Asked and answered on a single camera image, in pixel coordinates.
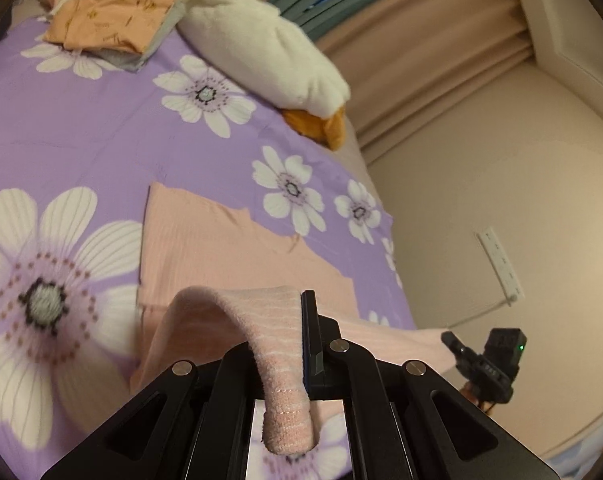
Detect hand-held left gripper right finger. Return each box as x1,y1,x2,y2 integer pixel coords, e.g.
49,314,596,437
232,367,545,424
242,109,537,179
300,289,558,480

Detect white plush toy orange feet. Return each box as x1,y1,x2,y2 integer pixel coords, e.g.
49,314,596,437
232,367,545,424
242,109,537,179
179,0,352,151

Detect pink striped knit garment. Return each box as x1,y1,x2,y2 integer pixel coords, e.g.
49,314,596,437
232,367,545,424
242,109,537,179
129,285,458,457

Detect purple floral bedsheet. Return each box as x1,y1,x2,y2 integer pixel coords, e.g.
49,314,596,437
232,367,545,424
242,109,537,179
0,15,417,480

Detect white power strip cable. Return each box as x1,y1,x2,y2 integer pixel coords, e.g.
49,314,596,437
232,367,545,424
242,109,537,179
444,297,515,330

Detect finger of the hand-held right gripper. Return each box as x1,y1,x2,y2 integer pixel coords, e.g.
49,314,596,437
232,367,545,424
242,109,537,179
441,330,483,377

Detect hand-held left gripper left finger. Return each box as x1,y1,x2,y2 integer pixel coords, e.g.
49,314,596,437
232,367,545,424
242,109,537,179
40,341,268,480

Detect orange printed folded garment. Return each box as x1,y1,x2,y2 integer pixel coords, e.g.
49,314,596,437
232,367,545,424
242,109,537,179
42,0,177,55

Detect beige curtain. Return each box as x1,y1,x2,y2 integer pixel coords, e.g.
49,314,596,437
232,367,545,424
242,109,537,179
162,0,539,163

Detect orange patterned cloth pile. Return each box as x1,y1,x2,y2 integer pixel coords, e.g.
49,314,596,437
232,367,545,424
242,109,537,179
72,0,188,73

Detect white panelled door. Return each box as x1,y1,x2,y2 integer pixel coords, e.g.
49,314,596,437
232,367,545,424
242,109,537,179
500,0,603,116

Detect peach ribbed cloth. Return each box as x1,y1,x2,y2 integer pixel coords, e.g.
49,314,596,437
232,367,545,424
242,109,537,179
138,182,359,322

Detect white power strip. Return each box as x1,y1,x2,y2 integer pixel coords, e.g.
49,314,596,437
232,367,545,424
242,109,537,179
476,227,525,307

